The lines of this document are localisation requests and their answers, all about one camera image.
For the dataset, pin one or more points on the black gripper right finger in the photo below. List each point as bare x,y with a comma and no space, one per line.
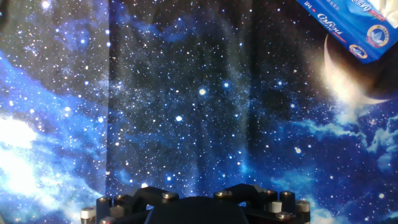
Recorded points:
267,202

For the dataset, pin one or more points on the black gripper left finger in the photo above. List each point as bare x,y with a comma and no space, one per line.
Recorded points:
124,205

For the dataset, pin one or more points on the galaxy and forest print cloth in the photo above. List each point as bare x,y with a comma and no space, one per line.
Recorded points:
192,109

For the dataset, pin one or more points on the blue tissue box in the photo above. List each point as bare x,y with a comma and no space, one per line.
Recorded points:
351,21

